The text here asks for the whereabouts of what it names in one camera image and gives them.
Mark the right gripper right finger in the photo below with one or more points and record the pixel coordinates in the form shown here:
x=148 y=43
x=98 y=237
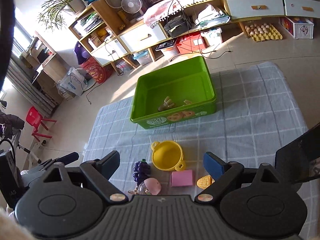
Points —
x=226 y=178

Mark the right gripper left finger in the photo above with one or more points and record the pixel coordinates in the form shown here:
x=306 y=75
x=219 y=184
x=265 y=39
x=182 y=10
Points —
x=97 y=174

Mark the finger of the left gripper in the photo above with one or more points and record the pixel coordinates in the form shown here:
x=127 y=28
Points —
x=67 y=159

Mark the yellow toy corn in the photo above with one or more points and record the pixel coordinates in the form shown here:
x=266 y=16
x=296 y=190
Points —
x=205 y=182

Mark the purple toy grapes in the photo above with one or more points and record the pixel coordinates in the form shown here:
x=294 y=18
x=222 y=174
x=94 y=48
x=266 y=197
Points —
x=141 y=171

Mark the pink rectangular block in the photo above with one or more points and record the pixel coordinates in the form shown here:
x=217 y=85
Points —
x=182 y=178

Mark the pink toy pig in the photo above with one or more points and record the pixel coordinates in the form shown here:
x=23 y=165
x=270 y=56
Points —
x=150 y=186

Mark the yellow toy pot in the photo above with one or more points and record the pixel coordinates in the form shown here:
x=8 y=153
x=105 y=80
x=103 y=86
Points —
x=168 y=156

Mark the red plastic child chair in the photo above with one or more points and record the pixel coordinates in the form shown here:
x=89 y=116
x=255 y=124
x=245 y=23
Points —
x=35 y=120

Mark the grey checked tablecloth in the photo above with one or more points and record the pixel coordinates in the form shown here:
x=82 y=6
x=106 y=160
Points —
x=256 y=115

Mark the white paper shopping bag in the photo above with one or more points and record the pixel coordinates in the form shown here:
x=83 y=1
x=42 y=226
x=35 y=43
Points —
x=74 y=82

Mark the beige starfish toy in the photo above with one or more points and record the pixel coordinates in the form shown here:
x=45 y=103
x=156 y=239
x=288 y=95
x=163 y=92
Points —
x=166 y=105

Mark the green plastic storage box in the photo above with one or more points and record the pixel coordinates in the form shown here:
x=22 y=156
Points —
x=187 y=83

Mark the red printed bucket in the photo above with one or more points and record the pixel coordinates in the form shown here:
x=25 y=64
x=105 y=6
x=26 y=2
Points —
x=96 y=71

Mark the red storage box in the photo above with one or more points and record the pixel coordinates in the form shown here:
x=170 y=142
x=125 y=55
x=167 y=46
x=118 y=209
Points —
x=190 y=43

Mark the yellow egg tray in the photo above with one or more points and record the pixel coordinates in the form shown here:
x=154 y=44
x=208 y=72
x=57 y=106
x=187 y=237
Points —
x=263 y=32

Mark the potted green plant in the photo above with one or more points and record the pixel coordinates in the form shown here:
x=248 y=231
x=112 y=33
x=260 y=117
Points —
x=52 y=12

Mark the white decorated toy box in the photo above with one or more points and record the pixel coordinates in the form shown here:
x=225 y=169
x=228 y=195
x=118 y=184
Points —
x=298 y=27

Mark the white desk fan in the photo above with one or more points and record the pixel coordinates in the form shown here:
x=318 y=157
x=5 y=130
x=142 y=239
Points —
x=132 y=6

